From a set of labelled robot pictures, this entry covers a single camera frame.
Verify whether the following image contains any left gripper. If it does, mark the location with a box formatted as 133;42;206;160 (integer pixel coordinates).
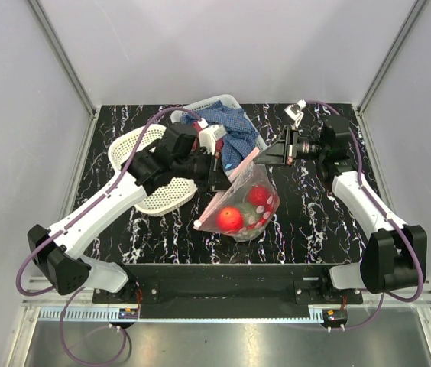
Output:
173;148;235;191

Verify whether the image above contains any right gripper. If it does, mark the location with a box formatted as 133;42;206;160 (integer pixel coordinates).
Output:
254;126;328;168

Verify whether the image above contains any clear zip top bag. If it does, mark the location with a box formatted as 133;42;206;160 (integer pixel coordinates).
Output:
193;148;280;242

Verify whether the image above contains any red fake apple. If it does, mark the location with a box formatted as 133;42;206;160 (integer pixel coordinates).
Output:
216;206;244;233

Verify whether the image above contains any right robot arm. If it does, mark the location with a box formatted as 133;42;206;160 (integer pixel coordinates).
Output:
254;115;427;303

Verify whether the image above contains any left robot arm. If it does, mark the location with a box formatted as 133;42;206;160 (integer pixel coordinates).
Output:
28;119;231;303

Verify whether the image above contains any red fake pomegranate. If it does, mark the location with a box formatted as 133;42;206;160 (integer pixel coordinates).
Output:
245;185;278;210

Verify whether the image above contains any green fake melon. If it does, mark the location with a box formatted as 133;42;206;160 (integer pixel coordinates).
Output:
235;203;267;242

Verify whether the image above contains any white basket with clothes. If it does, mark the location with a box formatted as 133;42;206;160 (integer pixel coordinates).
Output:
170;94;267;177

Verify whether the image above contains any red cloth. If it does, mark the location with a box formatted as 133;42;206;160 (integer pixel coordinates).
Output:
215;138;224;159

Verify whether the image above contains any blue checkered cloth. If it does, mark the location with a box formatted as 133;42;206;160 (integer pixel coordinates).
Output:
196;101;259;172

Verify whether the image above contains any empty white perforated basket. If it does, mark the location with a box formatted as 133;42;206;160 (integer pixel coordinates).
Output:
108;124;197;216

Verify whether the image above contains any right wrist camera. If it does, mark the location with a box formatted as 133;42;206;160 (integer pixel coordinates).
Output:
284;99;307;130

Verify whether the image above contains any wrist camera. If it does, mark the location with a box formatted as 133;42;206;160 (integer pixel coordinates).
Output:
193;119;227;154
284;99;307;130

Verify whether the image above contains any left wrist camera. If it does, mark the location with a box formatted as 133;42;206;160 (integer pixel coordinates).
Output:
193;119;227;154

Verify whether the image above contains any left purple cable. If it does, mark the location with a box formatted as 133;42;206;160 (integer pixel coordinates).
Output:
15;108;209;364

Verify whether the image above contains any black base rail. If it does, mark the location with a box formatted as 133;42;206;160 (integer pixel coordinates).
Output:
85;262;381;320

